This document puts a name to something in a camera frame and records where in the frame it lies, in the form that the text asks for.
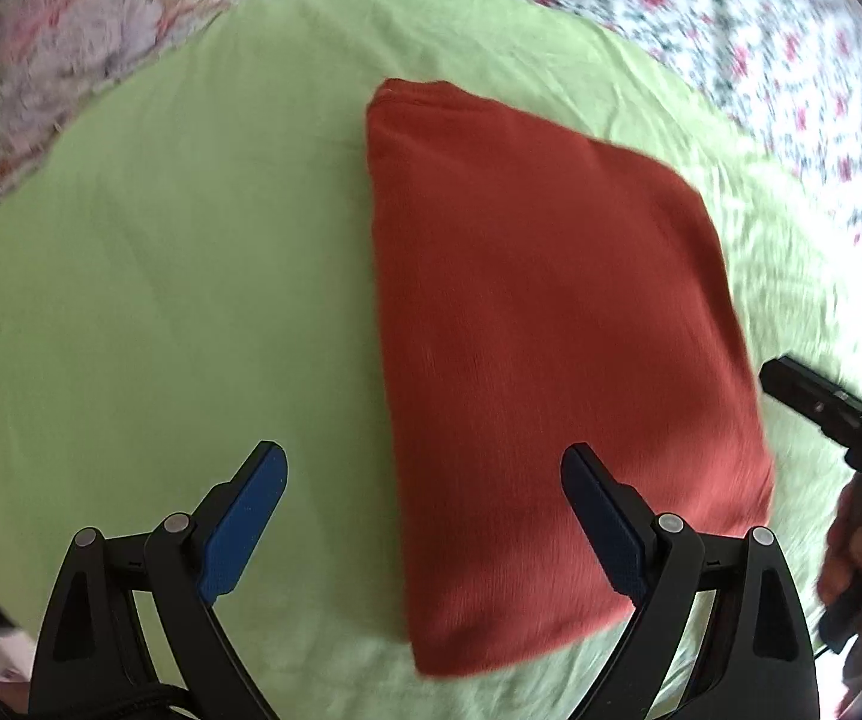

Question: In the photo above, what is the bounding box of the orange knit sweater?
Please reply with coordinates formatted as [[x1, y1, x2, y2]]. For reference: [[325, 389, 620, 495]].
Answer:
[[366, 80, 774, 678]]

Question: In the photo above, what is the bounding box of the white floral quilt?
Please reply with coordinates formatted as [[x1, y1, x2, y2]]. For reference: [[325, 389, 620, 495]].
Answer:
[[279, 0, 862, 242]]

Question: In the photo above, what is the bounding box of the light green bed sheet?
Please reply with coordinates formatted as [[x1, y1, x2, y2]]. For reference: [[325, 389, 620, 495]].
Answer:
[[0, 0, 862, 718]]

